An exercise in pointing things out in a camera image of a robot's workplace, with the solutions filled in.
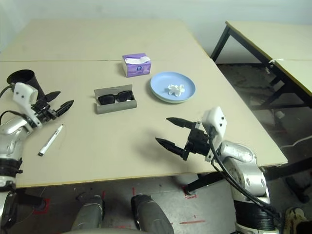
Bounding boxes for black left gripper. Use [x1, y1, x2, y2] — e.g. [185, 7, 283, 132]
[31, 91, 75, 122]

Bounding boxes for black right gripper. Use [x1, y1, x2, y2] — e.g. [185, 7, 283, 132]
[155, 117, 210, 161]

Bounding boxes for white marker black cap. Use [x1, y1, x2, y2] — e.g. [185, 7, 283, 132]
[38, 124, 64, 157]

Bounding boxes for white tissue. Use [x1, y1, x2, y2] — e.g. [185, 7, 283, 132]
[167, 83, 186, 97]

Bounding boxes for black sunglasses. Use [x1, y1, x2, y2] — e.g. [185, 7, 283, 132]
[97, 90, 135, 105]

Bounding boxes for blue plate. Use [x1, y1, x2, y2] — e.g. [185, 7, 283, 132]
[150, 71, 196, 102]

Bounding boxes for grey glasses case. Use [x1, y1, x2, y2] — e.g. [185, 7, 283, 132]
[94, 84, 137, 115]

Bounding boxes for black plastic cup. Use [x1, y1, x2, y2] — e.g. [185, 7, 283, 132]
[6, 69, 46, 98]

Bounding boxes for purple tissue box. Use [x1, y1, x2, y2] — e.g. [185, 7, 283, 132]
[122, 52, 152, 78]

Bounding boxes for grey robot right leg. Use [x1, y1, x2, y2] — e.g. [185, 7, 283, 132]
[131, 194, 174, 234]

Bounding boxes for grey robot leg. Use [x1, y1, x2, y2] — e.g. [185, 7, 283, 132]
[73, 195, 105, 231]
[131, 194, 174, 234]

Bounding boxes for grey robot left leg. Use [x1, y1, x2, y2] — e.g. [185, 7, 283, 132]
[73, 195, 105, 231]

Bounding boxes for grey robot torso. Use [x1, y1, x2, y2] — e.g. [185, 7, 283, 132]
[60, 226, 147, 234]

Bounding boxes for bystander sneaker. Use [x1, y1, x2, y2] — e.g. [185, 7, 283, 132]
[284, 206, 307, 234]

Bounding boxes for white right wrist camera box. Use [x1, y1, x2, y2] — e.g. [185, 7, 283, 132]
[202, 106, 228, 162]

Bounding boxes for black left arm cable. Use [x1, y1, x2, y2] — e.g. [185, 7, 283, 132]
[0, 82, 21, 122]

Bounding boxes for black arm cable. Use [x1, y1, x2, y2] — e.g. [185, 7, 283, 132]
[208, 126, 283, 234]
[0, 82, 21, 122]

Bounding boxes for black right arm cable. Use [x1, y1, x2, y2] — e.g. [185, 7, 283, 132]
[208, 126, 283, 234]

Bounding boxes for thin white cable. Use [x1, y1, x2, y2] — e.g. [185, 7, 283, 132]
[280, 136, 312, 148]

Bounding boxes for beige side table black frame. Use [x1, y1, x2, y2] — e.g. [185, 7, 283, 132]
[251, 58, 312, 110]
[211, 20, 312, 81]

